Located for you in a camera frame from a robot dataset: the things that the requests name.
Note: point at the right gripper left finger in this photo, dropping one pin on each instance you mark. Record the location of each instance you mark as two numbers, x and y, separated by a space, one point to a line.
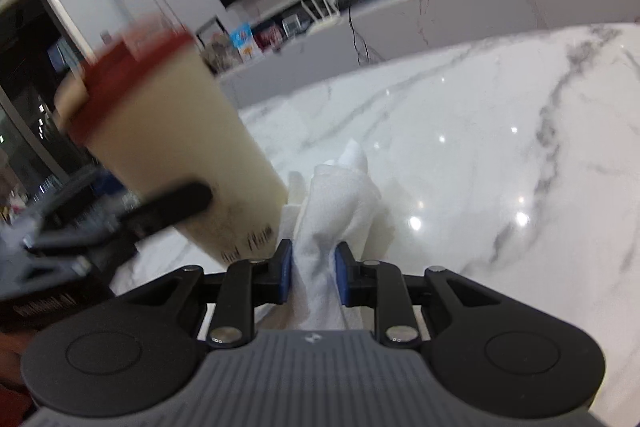
245 286

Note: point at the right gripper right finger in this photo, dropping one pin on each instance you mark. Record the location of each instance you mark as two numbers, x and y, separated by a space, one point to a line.
381 287

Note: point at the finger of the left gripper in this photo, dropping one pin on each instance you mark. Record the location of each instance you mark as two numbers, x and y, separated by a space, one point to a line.
165 210

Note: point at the white paper towel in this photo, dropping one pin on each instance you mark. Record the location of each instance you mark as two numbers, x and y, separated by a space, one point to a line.
337 205

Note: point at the cream cup with red lid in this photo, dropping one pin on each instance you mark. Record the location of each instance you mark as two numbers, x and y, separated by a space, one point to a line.
148 109

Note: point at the blue snack bag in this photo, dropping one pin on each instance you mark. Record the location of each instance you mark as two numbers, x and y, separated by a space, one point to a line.
243 41

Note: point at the white wifi router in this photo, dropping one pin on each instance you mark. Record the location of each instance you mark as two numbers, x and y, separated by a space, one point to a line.
320 11

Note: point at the white marble tv console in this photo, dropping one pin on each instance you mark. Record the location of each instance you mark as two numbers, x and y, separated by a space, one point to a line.
383 30

